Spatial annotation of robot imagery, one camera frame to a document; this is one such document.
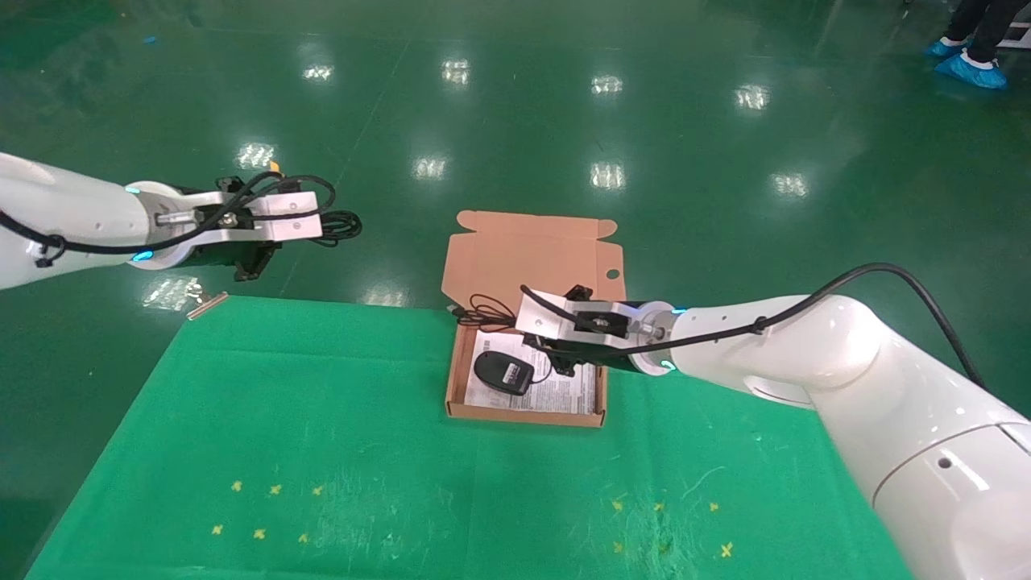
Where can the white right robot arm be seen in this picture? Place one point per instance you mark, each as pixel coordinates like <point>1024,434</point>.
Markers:
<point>886,387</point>

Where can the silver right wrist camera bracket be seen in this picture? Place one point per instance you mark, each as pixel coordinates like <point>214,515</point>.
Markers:
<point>540,318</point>

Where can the brown cardboard box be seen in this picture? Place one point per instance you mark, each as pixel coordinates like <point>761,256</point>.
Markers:
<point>523,258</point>

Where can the silver metal binder clip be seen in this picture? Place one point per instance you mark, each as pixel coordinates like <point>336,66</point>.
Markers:
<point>206,304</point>

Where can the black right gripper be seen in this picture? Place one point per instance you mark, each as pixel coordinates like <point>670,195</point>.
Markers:
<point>608,358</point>

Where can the white printed paper sheet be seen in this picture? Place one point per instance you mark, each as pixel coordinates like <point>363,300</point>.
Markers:
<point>564,395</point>

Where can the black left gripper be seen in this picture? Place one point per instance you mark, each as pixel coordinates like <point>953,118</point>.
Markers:
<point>217,254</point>

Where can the green table cloth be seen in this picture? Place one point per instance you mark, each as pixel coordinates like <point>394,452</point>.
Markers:
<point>322,403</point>

